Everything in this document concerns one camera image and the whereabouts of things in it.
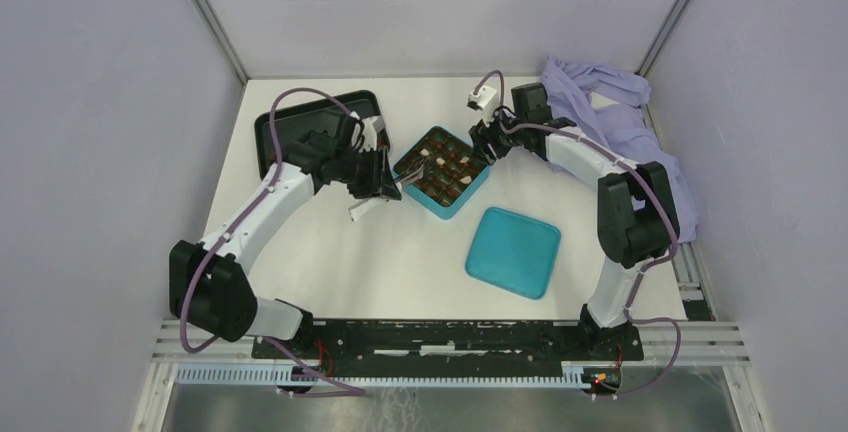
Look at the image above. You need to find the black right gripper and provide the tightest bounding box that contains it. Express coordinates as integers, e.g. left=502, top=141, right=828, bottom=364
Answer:
left=469, top=102, right=528, bottom=167

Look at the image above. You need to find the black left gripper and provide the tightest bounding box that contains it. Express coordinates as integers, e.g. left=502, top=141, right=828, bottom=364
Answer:
left=335, top=145, right=402, bottom=202

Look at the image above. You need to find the teal chocolate box with dividers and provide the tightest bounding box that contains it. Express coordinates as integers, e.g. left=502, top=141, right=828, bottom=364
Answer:
left=392, top=126, right=489, bottom=220

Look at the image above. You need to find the teal box lid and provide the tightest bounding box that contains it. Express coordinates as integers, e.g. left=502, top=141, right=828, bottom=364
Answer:
left=464, top=207, right=561, bottom=300

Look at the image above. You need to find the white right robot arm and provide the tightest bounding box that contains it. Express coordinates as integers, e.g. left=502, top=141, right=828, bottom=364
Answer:
left=467, top=83, right=679, bottom=360

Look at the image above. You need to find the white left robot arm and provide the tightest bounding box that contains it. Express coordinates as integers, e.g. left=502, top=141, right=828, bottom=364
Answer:
left=169, top=114, right=402, bottom=360

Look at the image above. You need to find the black chocolate tray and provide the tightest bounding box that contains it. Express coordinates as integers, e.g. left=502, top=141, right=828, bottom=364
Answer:
left=253, top=90, right=382, bottom=178

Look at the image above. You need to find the lavender crumpled cloth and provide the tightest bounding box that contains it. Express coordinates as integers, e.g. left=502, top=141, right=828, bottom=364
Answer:
left=540, top=55, right=699, bottom=243

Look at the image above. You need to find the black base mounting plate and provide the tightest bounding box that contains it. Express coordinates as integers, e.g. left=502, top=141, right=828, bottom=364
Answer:
left=282, top=319, right=645, bottom=361

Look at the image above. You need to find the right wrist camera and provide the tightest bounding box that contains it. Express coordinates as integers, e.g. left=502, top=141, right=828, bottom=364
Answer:
left=467, top=86, right=501, bottom=126

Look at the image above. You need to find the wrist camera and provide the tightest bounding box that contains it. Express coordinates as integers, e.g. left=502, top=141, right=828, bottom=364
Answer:
left=360, top=116, right=391, bottom=151
left=467, top=86, right=501, bottom=126

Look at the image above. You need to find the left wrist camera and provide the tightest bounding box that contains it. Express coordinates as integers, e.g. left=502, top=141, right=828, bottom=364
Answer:
left=360, top=116, right=391, bottom=151

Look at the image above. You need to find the white cable duct rail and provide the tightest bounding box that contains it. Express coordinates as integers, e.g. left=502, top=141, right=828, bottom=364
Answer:
left=175, top=363, right=596, bottom=390

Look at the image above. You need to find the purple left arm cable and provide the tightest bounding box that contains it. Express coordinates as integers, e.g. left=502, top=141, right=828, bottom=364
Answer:
left=178, top=87, right=369, bottom=398

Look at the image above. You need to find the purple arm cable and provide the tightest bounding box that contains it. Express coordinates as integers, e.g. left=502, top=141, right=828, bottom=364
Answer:
left=480, top=69, right=684, bottom=400
left=178, top=87, right=369, bottom=398

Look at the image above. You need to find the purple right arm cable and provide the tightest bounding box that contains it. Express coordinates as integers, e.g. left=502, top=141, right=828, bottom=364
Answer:
left=480, top=69, right=684, bottom=400

